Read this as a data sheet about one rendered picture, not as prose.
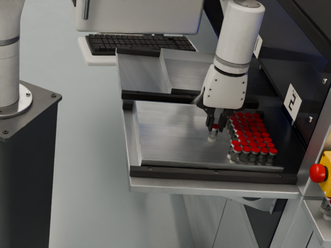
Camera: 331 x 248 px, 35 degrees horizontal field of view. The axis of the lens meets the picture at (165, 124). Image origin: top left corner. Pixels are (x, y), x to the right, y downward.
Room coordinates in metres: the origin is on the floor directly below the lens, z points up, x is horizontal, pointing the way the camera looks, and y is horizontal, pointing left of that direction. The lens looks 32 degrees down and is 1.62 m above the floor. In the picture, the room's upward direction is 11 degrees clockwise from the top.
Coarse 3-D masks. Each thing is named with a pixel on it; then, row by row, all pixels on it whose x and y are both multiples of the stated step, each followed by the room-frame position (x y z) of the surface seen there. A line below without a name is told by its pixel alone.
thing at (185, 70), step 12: (168, 60) 1.55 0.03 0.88; (180, 60) 1.57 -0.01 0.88; (192, 60) 1.58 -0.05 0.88; (204, 60) 1.59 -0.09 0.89; (252, 60) 1.63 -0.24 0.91; (168, 72) 1.40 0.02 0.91; (180, 72) 1.48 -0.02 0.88; (192, 72) 1.50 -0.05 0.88; (204, 72) 1.52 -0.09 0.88; (252, 72) 1.59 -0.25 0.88; (168, 84) 1.36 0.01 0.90; (180, 84) 1.41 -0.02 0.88; (192, 84) 1.42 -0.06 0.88; (252, 84) 1.50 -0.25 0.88; (264, 84) 1.52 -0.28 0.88; (252, 96) 1.36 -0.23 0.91; (264, 96) 1.37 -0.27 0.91; (276, 96) 1.38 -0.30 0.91
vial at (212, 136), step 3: (213, 129) 1.12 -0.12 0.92; (216, 129) 1.13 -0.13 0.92; (210, 132) 1.13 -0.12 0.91; (213, 132) 1.12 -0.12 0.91; (216, 132) 1.13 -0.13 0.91; (210, 135) 1.13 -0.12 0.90; (213, 135) 1.12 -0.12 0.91; (216, 135) 1.13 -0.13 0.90; (207, 138) 1.13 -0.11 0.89; (210, 138) 1.12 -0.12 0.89; (213, 138) 1.12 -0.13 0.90; (210, 141) 1.12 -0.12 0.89; (213, 141) 1.12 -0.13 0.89
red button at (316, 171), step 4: (316, 164) 0.92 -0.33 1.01; (320, 164) 0.92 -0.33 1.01; (312, 168) 0.92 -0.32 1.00; (316, 168) 0.91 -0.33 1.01; (320, 168) 0.91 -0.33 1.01; (324, 168) 0.91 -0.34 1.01; (312, 172) 0.91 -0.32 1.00; (316, 172) 0.90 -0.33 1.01; (320, 172) 0.90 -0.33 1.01; (324, 172) 0.90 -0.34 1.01; (312, 176) 0.91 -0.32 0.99; (316, 176) 0.90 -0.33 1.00; (320, 176) 0.90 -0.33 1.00; (324, 176) 0.90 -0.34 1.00; (312, 180) 0.90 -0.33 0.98; (316, 180) 0.90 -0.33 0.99; (320, 180) 0.90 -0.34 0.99
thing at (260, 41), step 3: (258, 36) 1.49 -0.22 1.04; (261, 39) 1.46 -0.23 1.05; (258, 42) 1.48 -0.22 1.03; (261, 42) 1.46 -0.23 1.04; (255, 45) 1.49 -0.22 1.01; (258, 45) 1.47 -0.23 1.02; (261, 45) 1.45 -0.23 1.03; (258, 48) 1.47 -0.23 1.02; (255, 51) 1.48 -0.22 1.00; (258, 51) 1.46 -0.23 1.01; (255, 54) 1.48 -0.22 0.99; (258, 54) 1.45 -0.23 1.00
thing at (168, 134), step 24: (144, 120) 1.17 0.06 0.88; (168, 120) 1.19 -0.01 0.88; (192, 120) 1.22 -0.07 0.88; (216, 120) 1.24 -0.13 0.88; (144, 144) 1.06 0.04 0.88; (168, 144) 1.08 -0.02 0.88; (192, 144) 1.10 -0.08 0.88; (216, 144) 1.12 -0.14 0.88; (192, 168) 0.98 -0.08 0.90; (216, 168) 0.99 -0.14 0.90; (240, 168) 1.00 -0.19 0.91; (264, 168) 1.02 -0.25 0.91
